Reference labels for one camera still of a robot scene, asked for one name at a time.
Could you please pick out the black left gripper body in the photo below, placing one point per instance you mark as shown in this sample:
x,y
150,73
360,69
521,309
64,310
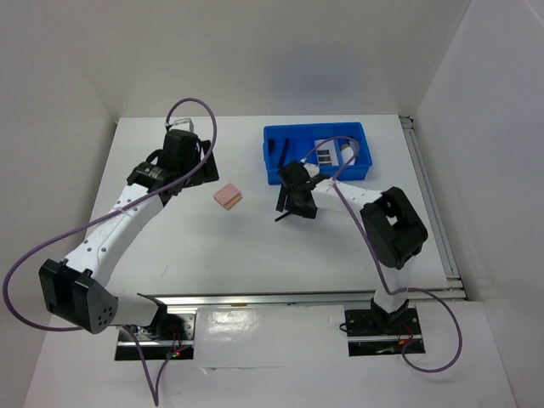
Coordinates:
x,y
190,167

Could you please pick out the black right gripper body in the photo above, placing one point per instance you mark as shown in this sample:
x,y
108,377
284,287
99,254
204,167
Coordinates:
x,y
294,206

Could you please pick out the black fan makeup brush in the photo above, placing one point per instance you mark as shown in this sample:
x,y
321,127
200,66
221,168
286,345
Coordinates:
x,y
277,152

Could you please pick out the small clear bottle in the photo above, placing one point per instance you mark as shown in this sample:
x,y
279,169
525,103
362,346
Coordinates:
x,y
355,146

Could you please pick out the slim black makeup brush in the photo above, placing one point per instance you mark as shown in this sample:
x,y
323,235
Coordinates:
x,y
283,216

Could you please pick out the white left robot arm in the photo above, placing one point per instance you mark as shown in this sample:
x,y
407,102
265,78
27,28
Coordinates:
x,y
74,288

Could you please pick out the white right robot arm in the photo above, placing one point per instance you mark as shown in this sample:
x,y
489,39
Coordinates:
x,y
391,228

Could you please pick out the blue plastic organizer bin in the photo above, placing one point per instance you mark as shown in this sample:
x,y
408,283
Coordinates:
x,y
302,145

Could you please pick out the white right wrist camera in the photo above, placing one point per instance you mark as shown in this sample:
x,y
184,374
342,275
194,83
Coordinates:
x,y
312,169

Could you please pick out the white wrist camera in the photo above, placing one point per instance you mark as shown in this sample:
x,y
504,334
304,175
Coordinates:
x,y
184,124
312,169

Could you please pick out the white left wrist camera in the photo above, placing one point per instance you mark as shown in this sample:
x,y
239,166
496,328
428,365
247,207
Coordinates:
x,y
184,124

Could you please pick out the aluminium front rail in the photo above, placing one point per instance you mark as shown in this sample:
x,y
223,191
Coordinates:
x,y
263,299

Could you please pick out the aluminium rail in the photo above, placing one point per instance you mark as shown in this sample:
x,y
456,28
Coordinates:
x,y
455,284
263,299

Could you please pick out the aluminium right side rail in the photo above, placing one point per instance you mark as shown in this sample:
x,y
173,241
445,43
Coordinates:
x,y
455,284

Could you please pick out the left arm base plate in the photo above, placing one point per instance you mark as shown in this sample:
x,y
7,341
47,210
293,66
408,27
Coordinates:
x,y
175,340

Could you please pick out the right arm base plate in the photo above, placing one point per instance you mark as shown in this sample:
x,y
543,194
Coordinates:
x,y
366,338

